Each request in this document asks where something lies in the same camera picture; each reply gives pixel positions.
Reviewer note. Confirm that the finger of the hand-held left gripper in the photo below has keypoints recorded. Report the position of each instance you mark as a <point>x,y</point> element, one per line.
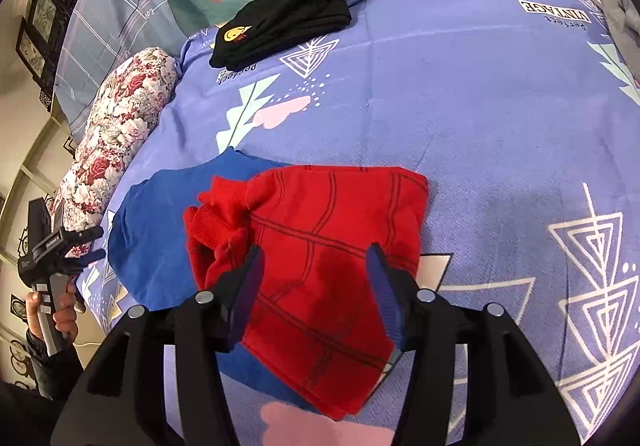
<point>82,236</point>
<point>87,260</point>

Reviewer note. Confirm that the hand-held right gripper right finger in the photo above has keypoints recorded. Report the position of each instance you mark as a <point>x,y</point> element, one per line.
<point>385,296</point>

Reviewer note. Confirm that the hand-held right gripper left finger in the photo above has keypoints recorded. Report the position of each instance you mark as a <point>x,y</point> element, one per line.
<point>245,296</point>

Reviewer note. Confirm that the blue and red sweatshirt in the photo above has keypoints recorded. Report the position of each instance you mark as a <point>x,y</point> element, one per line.
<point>325,226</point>

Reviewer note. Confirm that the person's left forearm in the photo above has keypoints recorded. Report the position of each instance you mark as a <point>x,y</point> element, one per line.
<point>40,376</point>

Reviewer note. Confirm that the folded black pants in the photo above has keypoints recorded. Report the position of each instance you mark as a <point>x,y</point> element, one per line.
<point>290,16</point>

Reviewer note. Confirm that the person's left hand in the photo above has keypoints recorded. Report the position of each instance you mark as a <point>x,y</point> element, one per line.
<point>67,318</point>

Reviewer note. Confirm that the red floral pillow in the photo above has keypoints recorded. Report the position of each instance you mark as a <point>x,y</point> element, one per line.
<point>120,126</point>

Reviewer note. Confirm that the purple printed bed sheet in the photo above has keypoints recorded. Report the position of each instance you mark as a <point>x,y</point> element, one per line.
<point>450,101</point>

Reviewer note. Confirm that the grey plaid pillow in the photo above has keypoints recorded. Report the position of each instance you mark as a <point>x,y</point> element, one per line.
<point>110,26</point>

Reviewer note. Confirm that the grey garment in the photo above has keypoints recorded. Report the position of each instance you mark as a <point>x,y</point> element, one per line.
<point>622,16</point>

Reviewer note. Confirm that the white wall rack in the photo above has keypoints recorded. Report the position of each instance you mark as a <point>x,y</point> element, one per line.
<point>30,166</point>

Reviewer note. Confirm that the black picture frame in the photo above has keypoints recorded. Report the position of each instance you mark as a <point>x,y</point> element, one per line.
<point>45,11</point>
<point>32,54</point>

